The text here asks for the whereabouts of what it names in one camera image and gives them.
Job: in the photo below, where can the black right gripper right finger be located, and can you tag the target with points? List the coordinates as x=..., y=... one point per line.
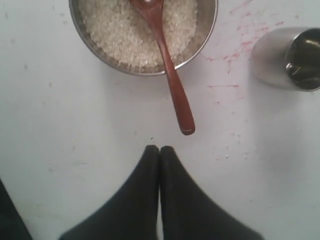
x=186, y=210

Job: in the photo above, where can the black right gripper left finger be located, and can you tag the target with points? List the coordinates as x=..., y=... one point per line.
x=132, y=212

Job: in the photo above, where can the brown wooden spoon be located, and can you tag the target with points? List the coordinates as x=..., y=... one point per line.
x=152, y=12

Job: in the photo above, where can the steel bowl of rice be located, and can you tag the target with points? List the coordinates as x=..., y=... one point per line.
x=118, y=35

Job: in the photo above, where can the small steel cup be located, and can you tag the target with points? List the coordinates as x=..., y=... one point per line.
x=288, y=58

